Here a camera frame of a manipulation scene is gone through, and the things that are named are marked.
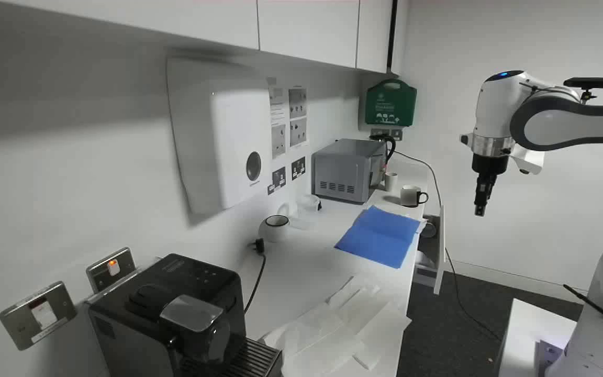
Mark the white paper towel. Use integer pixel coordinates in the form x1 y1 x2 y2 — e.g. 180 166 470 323
328 275 415 341

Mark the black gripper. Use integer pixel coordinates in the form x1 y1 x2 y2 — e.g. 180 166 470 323
470 152 510 217

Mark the black coffee machine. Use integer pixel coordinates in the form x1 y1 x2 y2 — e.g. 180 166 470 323
85 252 287 377

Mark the blue cloth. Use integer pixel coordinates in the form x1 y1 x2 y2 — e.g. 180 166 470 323
333 204 424 270

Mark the purple plastic item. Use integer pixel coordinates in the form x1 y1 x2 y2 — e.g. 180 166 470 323
531 338 572 377

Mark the steel wall switch plate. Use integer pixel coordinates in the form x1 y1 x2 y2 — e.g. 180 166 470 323
0 278 80 352

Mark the small white enamel cup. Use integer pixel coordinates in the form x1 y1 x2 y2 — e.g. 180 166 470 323
261 211 293 235

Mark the black floor cable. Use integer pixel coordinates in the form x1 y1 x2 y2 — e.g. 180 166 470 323
445 247 502 341

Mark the black mug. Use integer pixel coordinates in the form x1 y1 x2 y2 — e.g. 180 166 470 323
400 184 430 209

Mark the white paper towel dispenser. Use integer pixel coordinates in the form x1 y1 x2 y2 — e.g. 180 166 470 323
164 55 273 217

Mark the printed wall notice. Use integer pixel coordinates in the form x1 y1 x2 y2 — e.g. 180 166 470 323
287 85 309 120
269 123 289 159
289 154 309 180
266 166 289 197
287 117 309 146
267 85 289 125

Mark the wide white cabinet door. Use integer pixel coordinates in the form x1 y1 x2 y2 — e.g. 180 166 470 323
6 0 259 51

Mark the narrow white cabinet door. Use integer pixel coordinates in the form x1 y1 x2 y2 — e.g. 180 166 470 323
355 0 395 73

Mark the black wall socket with cable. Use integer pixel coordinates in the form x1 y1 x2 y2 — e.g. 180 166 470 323
368 125 404 166

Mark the white side table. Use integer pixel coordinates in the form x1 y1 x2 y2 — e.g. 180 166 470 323
495 298 581 377

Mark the grey metal appliance box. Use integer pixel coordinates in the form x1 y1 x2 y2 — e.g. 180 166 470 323
309 136 389 205

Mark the pile of white paper towels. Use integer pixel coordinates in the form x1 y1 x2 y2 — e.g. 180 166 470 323
266 275 415 377

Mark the thin white cable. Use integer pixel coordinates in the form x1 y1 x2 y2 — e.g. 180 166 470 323
391 148 445 211

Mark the medium white cabinet door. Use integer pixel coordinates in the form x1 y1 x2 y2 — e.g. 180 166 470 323
257 0 360 70

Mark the white upright post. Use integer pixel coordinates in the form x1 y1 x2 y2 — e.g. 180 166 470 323
430 202 451 298

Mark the steel plate with orange light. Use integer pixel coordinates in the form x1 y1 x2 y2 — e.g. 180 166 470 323
83 246 138 293

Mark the black camera on stand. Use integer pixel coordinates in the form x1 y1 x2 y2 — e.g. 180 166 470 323
562 73 603 105

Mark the black plug with cable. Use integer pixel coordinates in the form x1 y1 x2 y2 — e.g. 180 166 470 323
240 237 269 316

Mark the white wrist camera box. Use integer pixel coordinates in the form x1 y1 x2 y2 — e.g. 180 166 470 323
508 145 545 175

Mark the green first aid box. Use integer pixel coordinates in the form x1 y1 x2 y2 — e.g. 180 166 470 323
362 75 418 130

